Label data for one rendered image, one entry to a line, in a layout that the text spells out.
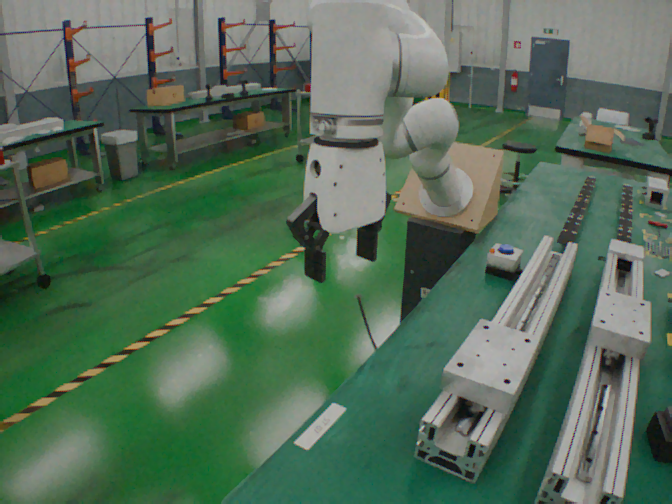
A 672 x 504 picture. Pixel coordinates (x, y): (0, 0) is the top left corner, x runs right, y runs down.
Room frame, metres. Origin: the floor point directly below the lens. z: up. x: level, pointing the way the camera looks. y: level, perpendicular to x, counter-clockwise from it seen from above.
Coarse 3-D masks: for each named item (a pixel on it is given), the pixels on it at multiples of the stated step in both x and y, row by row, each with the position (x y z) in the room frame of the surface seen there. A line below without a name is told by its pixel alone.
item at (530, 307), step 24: (552, 240) 1.05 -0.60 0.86; (528, 264) 0.90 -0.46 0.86; (552, 264) 0.96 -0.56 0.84; (528, 288) 0.82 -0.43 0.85; (552, 288) 0.78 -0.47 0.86; (504, 312) 0.70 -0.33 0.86; (528, 312) 0.74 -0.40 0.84; (552, 312) 0.72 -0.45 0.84; (432, 408) 0.45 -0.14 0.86; (456, 408) 0.47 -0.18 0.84; (432, 432) 0.44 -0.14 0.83; (456, 432) 0.44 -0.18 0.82; (480, 432) 0.40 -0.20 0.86; (432, 456) 0.42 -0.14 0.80; (456, 456) 0.40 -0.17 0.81; (480, 456) 0.38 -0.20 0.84
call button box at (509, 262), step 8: (496, 248) 1.05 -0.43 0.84; (488, 256) 1.02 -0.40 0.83; (496, 256) 1.01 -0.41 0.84; (504, 256) 1.00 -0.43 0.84; (512, 256) 1.00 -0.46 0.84; (520, 256) 1.02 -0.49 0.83; (488, 264) 1.02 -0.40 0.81; (496, 264) 1.00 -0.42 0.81; (504, 264) 0.99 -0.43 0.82; (512, 264) 0.98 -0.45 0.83; (488, 272) 1.01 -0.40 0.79; (496, 272) 1.00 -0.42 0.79; (504, 272) 0.99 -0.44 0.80; (512, 272) 0.98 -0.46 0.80; (520, 272) 0.99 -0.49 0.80
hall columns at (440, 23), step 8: (432, 0) 7.49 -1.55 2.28; (440, 0) 7.42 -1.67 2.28; (448, 0) 7.61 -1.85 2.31; (432, 8) 7.49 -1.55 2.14; (440, 8) 7.41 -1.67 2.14; (448, 8) 7.61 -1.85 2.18; (432, 16) 7.49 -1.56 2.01; (440, 16) 7.41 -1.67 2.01; (448, 16) 7.61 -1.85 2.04; (432, 24) 7.49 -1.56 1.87; (440, 24) 7.41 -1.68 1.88; (448, 24) 7.60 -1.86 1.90; (440, 32) 7.41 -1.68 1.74; (448, 32) 7.60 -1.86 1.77; (440, 40) 7.41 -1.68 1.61; (448, 40) 7.60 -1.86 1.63; (448, 48) 7.60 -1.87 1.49; (448, 56) 7.59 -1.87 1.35; (448, 80) 7.55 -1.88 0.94; (448, 88) 7.56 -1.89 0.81; (432, 96) 7.44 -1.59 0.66; (440, 96) 7.36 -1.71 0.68; (448, 96) 7.58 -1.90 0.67
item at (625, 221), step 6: (624, 186) 1.83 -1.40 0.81; (630, 186) 1.83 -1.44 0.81; (624, 192) 1.73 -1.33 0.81; (630, 192) 1.73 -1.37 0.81; (624, 198) 1.63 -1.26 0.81; (630, 198) 1.64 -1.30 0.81; (624, 204) 1.55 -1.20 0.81; (630, 204) 1.55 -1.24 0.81; (624, 210) 1.47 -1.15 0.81; (630, 210) 1.47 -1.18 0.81; (624, 216) 1.40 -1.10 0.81; (630, 216) 1.40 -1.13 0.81; (624, 222) 1.33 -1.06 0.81; (630, 222) 1.34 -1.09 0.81; (618, 228) 1.28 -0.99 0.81; (624, 228) 1.27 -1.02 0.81; (630, 228) 1.28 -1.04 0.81; (618, 234) 1.22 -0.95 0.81; (624, 234) 1.22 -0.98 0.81; (630, 234) 1.22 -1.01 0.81; (618, 240) 1.17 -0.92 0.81; (624, 240) 1.17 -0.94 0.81; (630, 240) 1.17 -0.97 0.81
